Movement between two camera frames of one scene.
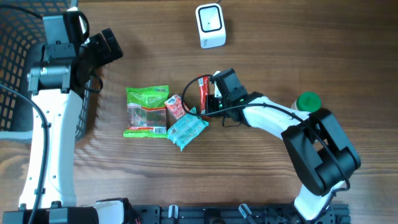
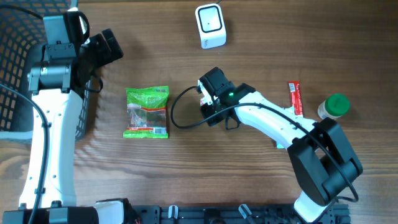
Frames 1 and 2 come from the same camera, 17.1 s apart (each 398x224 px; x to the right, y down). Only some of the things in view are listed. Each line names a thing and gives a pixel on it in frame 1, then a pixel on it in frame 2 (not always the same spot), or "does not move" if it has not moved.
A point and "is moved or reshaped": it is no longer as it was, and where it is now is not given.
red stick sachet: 204,84 to 295,89
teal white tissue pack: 186,129 is moved or reshaped
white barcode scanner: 211,25 does not move
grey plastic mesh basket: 22,40 does not move
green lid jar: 307,101 to 334,106
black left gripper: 101,47 does not move
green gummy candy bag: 147,111 does not move
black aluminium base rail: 234,214 does not move
